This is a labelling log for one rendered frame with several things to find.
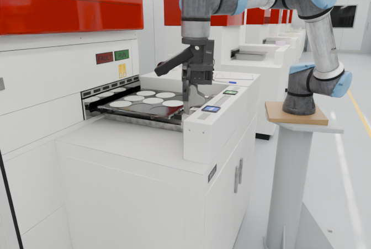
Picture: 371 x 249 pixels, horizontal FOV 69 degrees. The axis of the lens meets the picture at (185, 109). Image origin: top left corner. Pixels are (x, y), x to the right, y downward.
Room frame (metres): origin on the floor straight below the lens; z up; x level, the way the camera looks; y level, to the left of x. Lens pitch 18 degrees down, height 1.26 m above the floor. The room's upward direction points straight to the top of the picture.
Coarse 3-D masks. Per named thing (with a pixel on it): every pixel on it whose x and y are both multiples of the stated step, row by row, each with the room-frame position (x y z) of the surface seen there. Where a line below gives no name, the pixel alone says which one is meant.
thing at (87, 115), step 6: (126, 84) 1.41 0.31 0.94; (132, 84) 1.45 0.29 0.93; (138, 84) 1.50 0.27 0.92; (108, 90) 1.28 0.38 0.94; (114, 90) 1.31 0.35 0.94; (120, 90) 1.35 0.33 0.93; (90, 96) 1.17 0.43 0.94; (96, 96) 1.19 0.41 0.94; (102, 96) 1.22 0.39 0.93; (108, 96) 1.26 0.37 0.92; (84, 102) 1.12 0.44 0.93; (90, 102) 1.15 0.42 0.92; (84, 108) 1.12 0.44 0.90; (84, 114) 1.12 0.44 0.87; (90, 114) 1.14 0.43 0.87; (96, 114) 1.18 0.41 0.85
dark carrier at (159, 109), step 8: (128, 96) 1.33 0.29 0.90; (144, 96) 1.33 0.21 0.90; (152, 96) 1.33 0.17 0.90; (176, 96) 1.33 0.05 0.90; (104, 104) 1.18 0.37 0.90; (136, 104) 1.18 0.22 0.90; (144, 104) 1.18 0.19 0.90; (152, 104) 1.18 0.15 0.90; (160, 104) 1.18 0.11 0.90; (144, 112) 1.07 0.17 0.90; (152, 112) 1.07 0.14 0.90; (160, 112) 1.07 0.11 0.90; (168, 112) 1.07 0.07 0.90
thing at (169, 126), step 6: (108, 114) 1.20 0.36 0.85; (114, 114) 1.19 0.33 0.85; (120, 114) 1.19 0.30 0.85; (120, 120) 1.17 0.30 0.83; (126, 120) 1.16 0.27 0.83; (132, 120) 1.14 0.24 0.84; (138, 120) 1.13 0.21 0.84; (144, 120) 1.12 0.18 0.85; (150, 120) 1.11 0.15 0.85; (156, 120) 1.10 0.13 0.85; (150, 126) 1.11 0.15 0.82; (156, 126) 1.09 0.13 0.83; (162, 126) 1.08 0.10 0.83; (168, 126) 1.07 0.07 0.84; (174, 126) 1.06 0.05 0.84; (180, 126) 1.05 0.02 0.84
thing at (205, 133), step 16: (224, 96) 1.12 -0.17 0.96; (240, 96) 1.12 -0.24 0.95; (208, 112) 0.89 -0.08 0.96; (224, 112) 0.90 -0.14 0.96; (240, 112) 1.14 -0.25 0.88; (192, 128) 0.80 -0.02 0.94; (208, 128) 0.77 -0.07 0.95; (224, 128) 0.91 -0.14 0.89; (192, 144) 0.80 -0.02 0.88; (208, 144) 0.77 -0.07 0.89; (224, 144) 0.92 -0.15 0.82; (192, 160) 0.80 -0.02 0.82; (208, 160) 0.77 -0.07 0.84
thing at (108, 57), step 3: (99, 54) 1.24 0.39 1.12; (102, 54) 1.26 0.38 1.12; (105, 54) 1.28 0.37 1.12; (108, 54) 1.30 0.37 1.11; (111, 54) 1.32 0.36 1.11; (99, 57) 1.24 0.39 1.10; (102, 57) 1.26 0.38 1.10; (105, 57) 1.28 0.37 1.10; (108, 57) 1.30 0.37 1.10; (111, 57) 1.32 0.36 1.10; (99, 60) 1.24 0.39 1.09; (102, 60) 1.26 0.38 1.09; (105, 60) 1.28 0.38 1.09; (108, 60) 1.30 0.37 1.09; (111, 60) 1.31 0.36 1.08
